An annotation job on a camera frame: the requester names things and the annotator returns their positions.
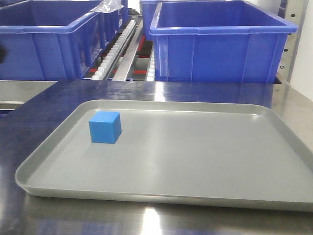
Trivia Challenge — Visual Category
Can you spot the white roller track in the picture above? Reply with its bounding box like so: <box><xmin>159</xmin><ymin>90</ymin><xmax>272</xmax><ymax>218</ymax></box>
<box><xmin>91</xmin><ymin>20</ymin><xmax>136</xmax><ymax>81</ymax></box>

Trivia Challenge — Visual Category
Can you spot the blue bin rear left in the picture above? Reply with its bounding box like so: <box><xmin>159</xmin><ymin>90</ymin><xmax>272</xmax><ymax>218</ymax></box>
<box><xmin>102</xmin><ymin>0</ymin><xmax>129</xmax><ymax>48</ymax></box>

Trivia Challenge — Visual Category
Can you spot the steel shelf front rail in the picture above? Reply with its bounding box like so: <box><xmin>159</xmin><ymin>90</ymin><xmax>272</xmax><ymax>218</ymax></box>
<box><xmin>0</xmin><ymin>80</ymin><xmax>56</xmax><ymax>114</ymax></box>

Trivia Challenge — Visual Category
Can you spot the steel shelf divider rail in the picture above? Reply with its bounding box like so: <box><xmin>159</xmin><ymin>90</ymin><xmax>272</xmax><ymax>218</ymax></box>
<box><xmin>112</xmin><ymin>16</ymin><xmax>143</xmax><ymax>81</ymax></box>

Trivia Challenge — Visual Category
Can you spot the blue plastic bin left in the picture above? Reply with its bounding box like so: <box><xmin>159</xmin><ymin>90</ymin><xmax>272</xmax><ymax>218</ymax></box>
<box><xmin>0</xmin><ymin>0</ymin><xmax>108</xmax><ymax>81</ymax></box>

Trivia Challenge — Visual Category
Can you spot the grey metal tray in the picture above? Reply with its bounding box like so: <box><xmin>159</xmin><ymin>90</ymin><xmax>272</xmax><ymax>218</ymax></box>
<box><xmin>15</xmin><ymin>100</ymin><xmax>313</xmax><ymax>212</ymax></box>

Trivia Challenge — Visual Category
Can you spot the blue plastic bin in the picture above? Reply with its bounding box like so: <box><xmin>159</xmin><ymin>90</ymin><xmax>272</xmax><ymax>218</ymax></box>
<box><xmin>150</xmin><ymin>0</ymin><xmax>298</xmax><ymax>83</ymax></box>
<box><xmin>0</xmin><ymin>0</ymin><xmax>108</xmax><ymax>81</ymax></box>

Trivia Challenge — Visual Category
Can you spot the blue foam cube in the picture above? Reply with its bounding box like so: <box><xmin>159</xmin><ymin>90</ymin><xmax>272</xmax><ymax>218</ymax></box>
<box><xmin>89</xmin><ymin>111</ymin><xmax>122</xmax><ymax>144</ymax></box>

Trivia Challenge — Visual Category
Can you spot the steel shelf upright post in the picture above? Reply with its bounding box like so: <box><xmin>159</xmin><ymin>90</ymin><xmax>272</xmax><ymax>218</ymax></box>
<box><xmin>277</xmin><ymin>0</ymin><xmax>309</xmax><ymax>84</ymax></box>

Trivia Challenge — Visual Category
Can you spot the blue plastic bin right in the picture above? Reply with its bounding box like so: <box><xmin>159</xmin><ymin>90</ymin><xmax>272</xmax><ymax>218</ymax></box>
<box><xmin>150</xmin><ymin>0</ymin><xmax>298</xmax><ymax>83</ymax></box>

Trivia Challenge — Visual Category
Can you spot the blue bin rear right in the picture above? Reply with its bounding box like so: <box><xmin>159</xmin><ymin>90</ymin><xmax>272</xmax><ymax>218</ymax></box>
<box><xmin>140</xmin><ymin>0</ymin><xmax>194</xmax><ymax>50</ymax></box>

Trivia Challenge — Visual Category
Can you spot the clear plastic bag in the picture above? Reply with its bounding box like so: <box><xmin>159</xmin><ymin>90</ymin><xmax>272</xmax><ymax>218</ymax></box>
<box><xmin>92</xmin><ymin>0</ymin><xmax>124</xmax><ymax>13</ymax></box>

